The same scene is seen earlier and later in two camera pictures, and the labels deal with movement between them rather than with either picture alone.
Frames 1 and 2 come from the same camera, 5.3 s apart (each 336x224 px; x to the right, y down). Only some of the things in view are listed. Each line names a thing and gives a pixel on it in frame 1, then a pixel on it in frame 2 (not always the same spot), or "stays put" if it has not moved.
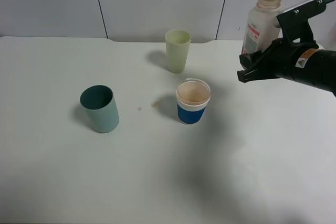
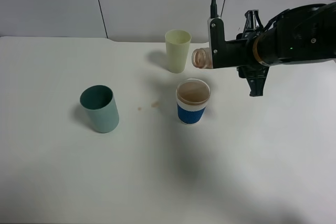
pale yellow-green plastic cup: [177, 43] stays put
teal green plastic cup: [100, 102] stays put
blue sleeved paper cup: [192, 97] stays put
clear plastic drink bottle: [261, 33] → [202, 57]
